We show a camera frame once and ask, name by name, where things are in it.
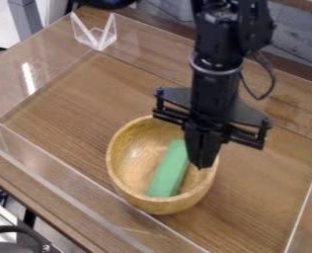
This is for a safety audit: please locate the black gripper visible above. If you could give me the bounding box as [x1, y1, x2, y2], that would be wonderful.
[154, 55, 273, 168]

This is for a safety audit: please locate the green rectangular stick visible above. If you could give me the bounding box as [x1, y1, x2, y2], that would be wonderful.
[146, 139, 189, 198]

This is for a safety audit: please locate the brown wooden bowl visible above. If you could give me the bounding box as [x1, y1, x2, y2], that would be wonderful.
[106, 116, 218, 215]

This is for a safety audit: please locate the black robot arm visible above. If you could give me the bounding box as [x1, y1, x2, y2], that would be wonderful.
[154, 0, 274, 168]

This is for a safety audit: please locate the black device at corner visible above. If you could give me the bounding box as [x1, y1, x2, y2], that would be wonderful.
[0, 225, 63, 253]

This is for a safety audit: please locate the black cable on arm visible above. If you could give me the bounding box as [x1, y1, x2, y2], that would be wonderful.
[239, 50, 277, 101]

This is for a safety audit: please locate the clear acrylic corner bracket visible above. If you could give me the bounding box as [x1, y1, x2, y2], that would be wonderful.
[70, 12, 118, 51]

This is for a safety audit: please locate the clear acrylic front wall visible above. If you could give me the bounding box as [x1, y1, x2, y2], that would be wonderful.
[0, 125, 209, 253]

